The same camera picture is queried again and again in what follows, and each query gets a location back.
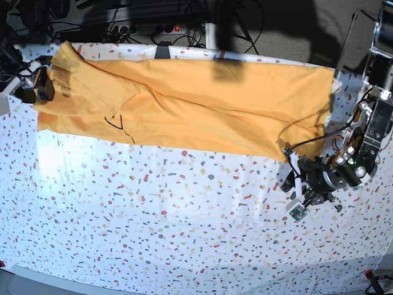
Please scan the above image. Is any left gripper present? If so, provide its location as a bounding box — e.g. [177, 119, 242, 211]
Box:
[280, 148, 349, 211]

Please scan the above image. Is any yellow orange T-shirt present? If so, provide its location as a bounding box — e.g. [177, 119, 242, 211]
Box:
[34, 43, 333, 161]

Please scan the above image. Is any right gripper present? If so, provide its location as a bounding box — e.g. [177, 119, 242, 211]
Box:
[1, 56, 55, 104]

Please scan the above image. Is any black table clamp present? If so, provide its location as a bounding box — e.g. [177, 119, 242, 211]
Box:
[154, 41, 171, 59]

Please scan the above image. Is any white power strip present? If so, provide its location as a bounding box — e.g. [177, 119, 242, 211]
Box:
[109, 24, 187, 36]

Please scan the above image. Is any white table leg post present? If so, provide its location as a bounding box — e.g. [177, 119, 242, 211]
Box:
[204, 22, 217, 50]

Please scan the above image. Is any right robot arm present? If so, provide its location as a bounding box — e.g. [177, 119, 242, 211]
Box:
[1, 1, 55, 104]

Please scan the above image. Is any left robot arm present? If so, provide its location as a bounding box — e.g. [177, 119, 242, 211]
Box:
[281, 1, 392, 221]

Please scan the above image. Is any red black clamp handle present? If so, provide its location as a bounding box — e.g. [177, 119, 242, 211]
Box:
[364, 269, 384, 295]

